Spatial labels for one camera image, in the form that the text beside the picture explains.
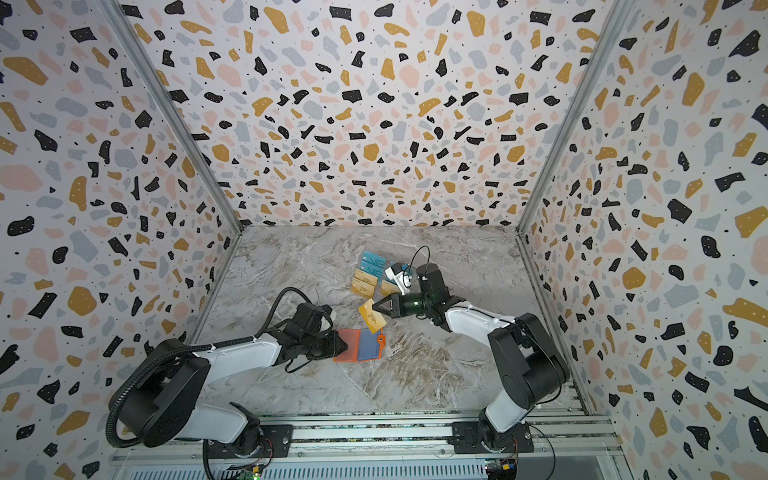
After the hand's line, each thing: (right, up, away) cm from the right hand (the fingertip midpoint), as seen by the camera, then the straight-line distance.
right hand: (374, 303), depth 81 cm
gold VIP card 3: (-6, +2, +19) cm, 20 cm away
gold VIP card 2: (-4, +6, +19) cm, 20 cm away
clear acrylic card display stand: (+3, +3, +16) cm, 17 cm away
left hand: (-7, -12, +6) cm, 15 cm away
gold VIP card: (0, -5, +2) cm, 5 cm away
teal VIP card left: (-2, +10, +19) cm, 22 cm away
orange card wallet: (-4, -14, +8) cm, 16 cm away
